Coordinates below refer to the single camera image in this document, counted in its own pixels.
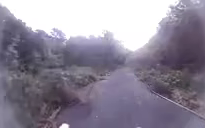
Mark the grey asphalt road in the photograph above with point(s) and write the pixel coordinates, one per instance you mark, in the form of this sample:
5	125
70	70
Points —
123	103

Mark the wood of dark trees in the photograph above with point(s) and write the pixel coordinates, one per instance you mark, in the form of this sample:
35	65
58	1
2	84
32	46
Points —
183	40
56	50

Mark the overgrown weedy verge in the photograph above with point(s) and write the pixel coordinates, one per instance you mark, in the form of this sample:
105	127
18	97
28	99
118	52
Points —
170	83
40	86

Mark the robot's own part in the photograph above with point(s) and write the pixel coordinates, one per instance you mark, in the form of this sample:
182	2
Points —
64	126

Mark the pale road kerb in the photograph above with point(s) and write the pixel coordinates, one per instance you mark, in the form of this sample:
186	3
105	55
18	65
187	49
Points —
180	106

